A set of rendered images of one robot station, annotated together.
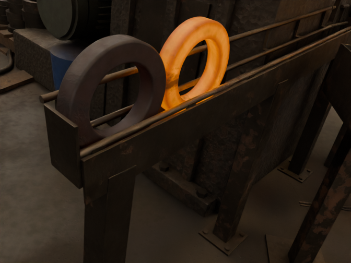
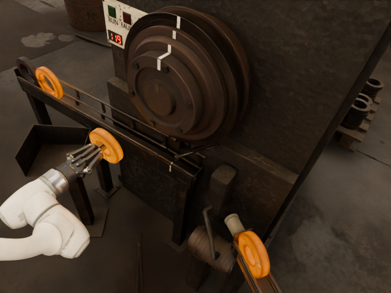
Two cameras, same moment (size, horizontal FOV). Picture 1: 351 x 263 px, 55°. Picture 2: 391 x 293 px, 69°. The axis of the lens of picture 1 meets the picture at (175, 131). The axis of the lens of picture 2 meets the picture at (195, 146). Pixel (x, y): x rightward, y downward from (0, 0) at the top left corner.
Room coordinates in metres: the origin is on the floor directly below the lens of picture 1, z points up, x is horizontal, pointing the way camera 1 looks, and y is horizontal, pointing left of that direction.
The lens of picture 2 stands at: (1.31, -1.38, 1.67)
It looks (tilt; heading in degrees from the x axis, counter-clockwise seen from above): 46 degrees down; 83
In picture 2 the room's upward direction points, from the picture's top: 8 degrees clockwise
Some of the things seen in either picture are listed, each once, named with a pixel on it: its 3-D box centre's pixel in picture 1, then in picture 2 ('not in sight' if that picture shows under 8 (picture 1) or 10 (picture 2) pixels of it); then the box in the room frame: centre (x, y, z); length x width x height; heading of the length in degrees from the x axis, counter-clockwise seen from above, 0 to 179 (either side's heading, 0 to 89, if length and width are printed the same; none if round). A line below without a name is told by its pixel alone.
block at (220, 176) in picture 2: not in sight; (220, 189); (1.53, -0.69, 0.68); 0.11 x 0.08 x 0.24; 53
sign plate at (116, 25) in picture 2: not in sight; (129, 30); (1.13, -0.27, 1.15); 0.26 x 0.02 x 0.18; 143
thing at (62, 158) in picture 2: (340, 186); (73, 188); (0.80, -0.49, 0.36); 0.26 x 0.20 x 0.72; 178
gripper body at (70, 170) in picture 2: not in sight; (72, 168); (0.96, -0.73, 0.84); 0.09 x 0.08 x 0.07; 53
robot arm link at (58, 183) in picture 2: not in sight; (54, 182); (0.92, -0.78, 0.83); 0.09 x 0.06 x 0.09; 143
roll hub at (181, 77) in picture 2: not in sight; (162, 96); (1.28, -0.63, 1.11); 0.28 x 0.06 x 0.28; 143
